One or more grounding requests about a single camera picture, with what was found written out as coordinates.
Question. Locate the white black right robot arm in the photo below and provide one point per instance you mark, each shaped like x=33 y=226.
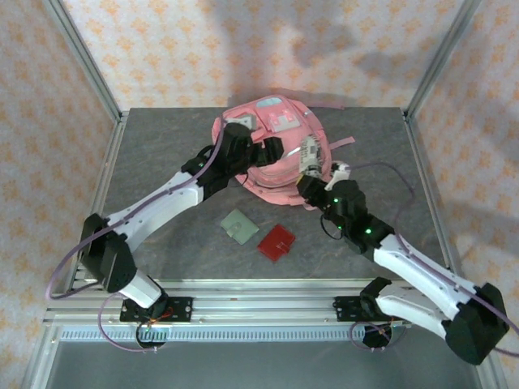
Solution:
x=421 y=269

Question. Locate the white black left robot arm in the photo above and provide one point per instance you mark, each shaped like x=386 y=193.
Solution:
x=162 y=204

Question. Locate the pink student backpack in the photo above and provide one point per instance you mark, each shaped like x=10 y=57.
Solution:
x=275 y=174

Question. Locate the aluminium side rail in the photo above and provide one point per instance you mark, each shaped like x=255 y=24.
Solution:
x=417 y=142
x=104 y=182

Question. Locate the pale green wallet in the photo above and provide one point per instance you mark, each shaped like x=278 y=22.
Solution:
x=239 y=227

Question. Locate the aluminium frame post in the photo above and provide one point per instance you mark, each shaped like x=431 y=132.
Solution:
x=83 y=54
x=443 y=54

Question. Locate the red wallet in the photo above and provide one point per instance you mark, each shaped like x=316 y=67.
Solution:
x=275 y=243

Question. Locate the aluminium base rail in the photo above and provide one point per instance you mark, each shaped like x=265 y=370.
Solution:
x=263 y=308

